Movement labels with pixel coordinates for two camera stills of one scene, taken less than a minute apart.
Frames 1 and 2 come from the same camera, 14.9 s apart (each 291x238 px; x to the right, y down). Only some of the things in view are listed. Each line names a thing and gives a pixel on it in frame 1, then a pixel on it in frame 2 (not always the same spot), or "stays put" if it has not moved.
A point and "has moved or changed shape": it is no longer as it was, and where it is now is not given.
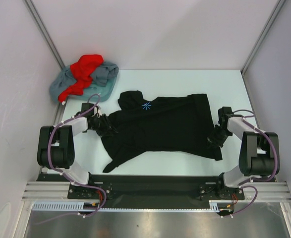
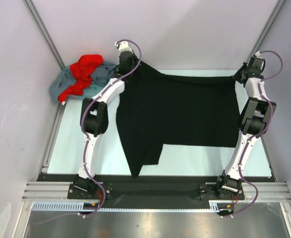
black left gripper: [107, 128] to [134, 58]
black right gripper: [214, 141] to [237, 75]
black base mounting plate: [96, 192] stays put
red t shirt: [82, 70] stays put
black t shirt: [178, 124] has moved or changed shape
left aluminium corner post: [51, 48] stays put
